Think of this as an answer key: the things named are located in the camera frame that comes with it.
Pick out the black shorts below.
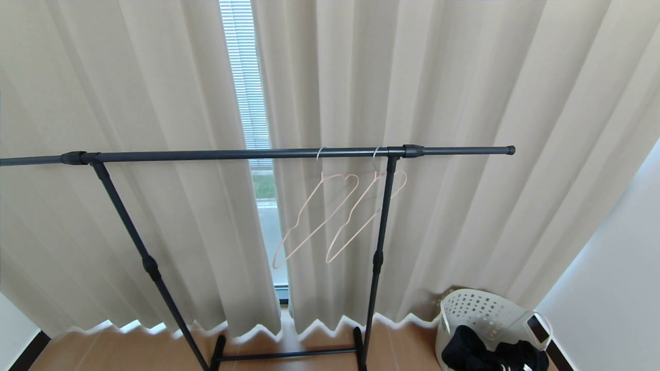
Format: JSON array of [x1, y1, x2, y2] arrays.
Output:
[[441, 325, 500, 371]]

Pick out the pink clothes hanger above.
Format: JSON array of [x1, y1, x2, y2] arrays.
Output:
[[272, 147, 359, 270], [325, 147, 408, 264]]

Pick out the black clothes rack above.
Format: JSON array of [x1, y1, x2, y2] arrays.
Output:
[[0, 145, 516, 371]]

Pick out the white laundry basket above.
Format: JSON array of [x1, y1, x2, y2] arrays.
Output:
[[435, 288, 554, 371]]

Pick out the window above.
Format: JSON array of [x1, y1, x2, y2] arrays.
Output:
[[219, 0, 290, 306]]

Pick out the beige curtain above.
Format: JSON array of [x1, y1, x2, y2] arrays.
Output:
[[0, 0, 282, 339], [251, 0, 660, 336]]

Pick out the black garment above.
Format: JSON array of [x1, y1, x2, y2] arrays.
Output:
[[494, 340, 550, 371]]

